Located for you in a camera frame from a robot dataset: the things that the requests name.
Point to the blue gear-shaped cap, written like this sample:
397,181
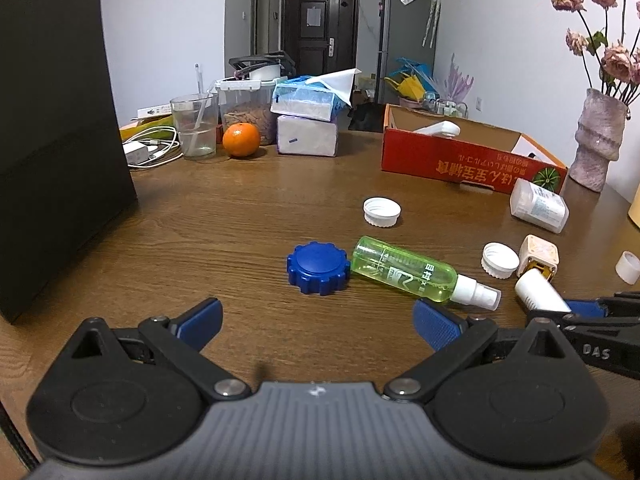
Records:
318,268

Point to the yellow bag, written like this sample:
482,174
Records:
409,88

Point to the orange fruit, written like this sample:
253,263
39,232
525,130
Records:
241,140

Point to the grey refrigerator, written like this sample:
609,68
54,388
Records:
402,29

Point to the dried pink roses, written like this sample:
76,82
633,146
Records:
606,45

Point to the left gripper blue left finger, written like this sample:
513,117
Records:
198,326

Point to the white cap near box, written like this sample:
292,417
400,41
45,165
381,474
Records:
381,212

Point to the white cap near cube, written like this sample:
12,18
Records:
499,260

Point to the large white pill bottle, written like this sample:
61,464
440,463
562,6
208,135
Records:
536,205

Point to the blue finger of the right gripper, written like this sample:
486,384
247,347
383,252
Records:
587,308

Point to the dark entrance door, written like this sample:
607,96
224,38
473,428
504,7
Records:
320,35

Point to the orange cardboard box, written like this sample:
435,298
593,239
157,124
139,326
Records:
483,155

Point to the black monitor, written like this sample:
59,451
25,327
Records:
64,174

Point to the clear food container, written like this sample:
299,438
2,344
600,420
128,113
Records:
249,101

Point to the small white cup cap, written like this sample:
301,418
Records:
628,268

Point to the red white lint brush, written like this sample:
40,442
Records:
444,129

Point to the white cube power adapter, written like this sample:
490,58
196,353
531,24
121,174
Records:
537,253

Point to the blue tissue pack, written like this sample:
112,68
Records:
315,97

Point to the clear plastic cup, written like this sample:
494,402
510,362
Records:
196,120

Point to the white charger with cable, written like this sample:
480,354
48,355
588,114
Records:
152,147

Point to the pink textured vase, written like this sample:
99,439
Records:
599,136

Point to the small white bottle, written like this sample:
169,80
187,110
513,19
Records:
537,294

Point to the purple hangers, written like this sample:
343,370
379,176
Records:
457,85

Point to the green spray bottle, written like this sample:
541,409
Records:
420,276

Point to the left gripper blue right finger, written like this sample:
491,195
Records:
436,325

